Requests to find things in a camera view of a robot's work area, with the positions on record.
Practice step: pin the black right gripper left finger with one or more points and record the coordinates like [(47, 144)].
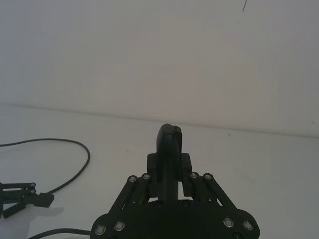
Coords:
[(165, 154)]

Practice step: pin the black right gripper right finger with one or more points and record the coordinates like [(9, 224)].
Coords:
[(197, 186)]

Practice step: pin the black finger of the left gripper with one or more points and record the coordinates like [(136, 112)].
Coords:
[(40, 199), (13, 210)]

